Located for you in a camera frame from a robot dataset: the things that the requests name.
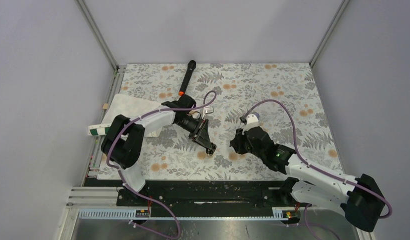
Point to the black earbud charging case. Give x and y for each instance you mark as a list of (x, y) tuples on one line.
[(210, 151)]

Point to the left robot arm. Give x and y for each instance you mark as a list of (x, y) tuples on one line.
[(123, 141)]

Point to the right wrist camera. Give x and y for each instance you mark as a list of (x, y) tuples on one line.
[(248, 123)]

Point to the green white checkered mat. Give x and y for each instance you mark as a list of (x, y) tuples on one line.
[(125, 105)]

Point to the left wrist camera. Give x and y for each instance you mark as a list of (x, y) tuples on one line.
[(208, 110)]

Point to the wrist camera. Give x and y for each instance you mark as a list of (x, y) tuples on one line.
[(248, 123), (208, 110)]

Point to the floral tablecloth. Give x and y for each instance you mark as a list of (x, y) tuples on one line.
[(284, 95)]

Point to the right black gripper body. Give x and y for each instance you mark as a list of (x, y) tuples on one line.
[(243, 144)]

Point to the purple earbud charging case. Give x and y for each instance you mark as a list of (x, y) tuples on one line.
[(254, 116)]

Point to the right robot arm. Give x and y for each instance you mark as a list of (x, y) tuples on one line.
[(358, 199)]

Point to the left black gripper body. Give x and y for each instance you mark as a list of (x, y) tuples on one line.
[(202, 125)]

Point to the black microphone orange tip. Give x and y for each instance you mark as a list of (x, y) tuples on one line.
[(187, 77)]

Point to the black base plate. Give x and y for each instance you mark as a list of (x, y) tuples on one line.
[(210, 199)]

